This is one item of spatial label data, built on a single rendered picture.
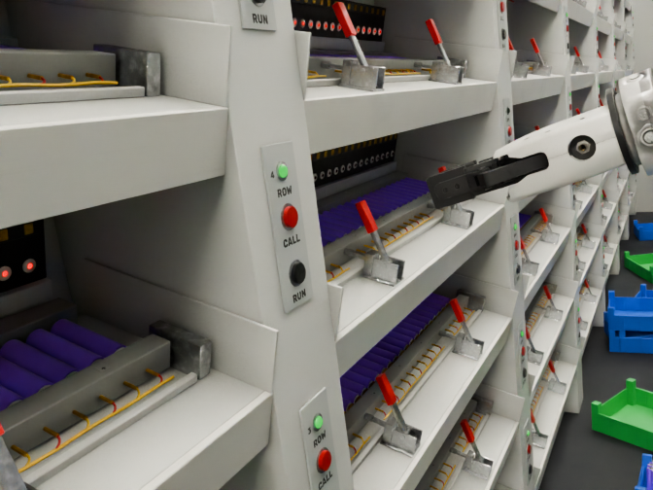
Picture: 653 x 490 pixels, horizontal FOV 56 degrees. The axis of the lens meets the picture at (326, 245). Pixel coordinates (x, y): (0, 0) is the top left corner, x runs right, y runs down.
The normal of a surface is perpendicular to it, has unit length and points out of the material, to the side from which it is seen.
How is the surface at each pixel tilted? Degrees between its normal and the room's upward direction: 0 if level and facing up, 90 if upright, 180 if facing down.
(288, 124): 90
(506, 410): 90
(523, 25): 90
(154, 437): 15
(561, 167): 89
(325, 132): 105
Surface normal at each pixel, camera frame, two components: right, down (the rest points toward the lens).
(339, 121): 0.87, 0.26
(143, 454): 0.11, -0.94
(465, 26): -0.48, 0.25
